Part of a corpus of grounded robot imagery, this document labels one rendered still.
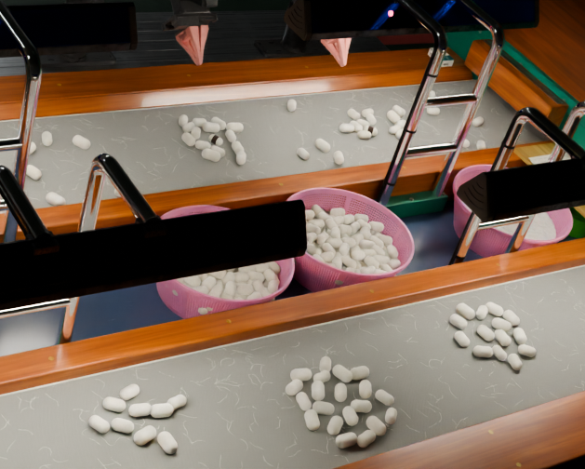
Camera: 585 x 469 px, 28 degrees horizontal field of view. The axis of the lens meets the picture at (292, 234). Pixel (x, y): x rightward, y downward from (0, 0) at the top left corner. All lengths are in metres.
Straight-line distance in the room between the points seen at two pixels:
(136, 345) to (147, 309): 0.21
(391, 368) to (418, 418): 0.12
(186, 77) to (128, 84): 0.14
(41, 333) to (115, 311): 0.14
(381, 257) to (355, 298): 0.18
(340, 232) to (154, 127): 0.44
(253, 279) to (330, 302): 0.15
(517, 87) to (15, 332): 1.38
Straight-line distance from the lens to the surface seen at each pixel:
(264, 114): 2.55
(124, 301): 2.06
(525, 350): 2.15
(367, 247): 2.26
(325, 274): 2.14
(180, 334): 1.89
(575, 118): 2.22
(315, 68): 2.74
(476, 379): 2.06
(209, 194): 2.21
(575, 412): 2.06
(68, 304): 1.79
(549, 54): 2.84
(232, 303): 1.98
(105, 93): 2.43
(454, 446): 1.89
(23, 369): 1.78
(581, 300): 2.37
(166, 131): 2.40
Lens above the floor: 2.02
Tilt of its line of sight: 35 degrees down
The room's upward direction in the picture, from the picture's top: 18 degrees clockwise
